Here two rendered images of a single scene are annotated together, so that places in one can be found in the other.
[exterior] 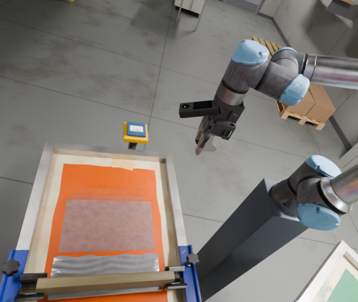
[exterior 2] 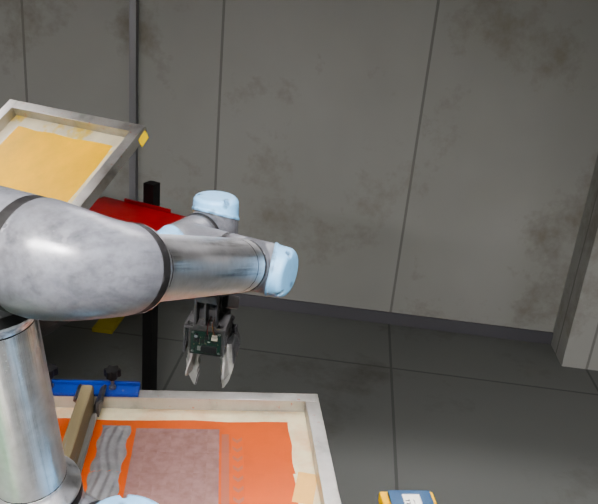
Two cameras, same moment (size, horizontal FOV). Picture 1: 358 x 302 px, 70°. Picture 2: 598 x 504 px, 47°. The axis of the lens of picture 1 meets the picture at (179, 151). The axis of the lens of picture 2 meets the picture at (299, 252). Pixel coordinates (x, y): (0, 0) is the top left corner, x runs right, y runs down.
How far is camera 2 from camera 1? 152 cm
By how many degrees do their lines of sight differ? 87
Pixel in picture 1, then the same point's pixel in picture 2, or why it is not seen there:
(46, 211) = (198, 414)
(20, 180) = not seen: outside the picture
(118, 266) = (99, 479)
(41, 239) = (157, 414)
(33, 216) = (185, 396)
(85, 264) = (112, 449)
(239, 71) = not seen: hidden behind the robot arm
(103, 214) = (192, 465)
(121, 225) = (169, 486)
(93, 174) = (270, 452)
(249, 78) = not seen: hidden behind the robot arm
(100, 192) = (234, 461)
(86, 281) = (75, 415)
